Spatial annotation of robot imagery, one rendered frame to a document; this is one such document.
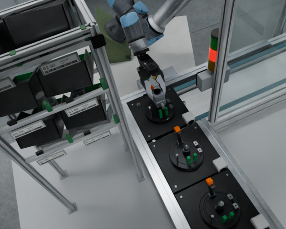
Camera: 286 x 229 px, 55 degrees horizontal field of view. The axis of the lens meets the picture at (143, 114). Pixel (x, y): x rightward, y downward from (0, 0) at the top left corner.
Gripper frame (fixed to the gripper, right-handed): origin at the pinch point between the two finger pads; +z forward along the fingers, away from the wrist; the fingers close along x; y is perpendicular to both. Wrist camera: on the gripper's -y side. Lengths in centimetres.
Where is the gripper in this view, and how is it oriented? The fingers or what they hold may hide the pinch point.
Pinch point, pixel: (158, 95)
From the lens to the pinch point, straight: 117.2
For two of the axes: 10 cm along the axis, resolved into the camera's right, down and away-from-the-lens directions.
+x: -9.1, 3.9, -1.4
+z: 3.5, 9.1, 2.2
